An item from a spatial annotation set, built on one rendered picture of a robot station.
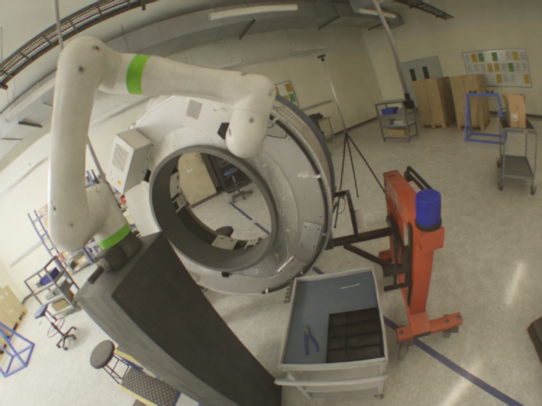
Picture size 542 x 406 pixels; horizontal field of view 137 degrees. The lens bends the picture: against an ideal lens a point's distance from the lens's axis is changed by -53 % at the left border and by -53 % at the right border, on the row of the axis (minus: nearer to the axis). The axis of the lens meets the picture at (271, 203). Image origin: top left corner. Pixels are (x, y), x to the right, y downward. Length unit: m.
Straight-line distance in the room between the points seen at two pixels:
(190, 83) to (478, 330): 2.05
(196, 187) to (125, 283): 5.42
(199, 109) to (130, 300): 0.78
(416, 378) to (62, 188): 1.84
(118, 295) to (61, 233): 0.21
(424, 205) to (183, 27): 4.40
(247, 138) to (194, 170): 5.37
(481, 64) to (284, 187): 8.53
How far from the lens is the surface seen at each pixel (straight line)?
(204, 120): 1.03
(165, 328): 0.75
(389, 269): 1.30
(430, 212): 0.97
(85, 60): 0.55
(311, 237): 1.24
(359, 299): 1.17
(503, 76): 8.96
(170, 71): 0.62
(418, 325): 1.55
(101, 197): 0.72
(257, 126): 0.59
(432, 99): 6.97
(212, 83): 0.60
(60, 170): 0.57
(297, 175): 1.09
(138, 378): 1.90
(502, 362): 1.86
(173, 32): 4.52
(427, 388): 1.66
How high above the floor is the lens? 1.57
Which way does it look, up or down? 22 degrees down
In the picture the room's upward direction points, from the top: 21 degrees counter-clockwise
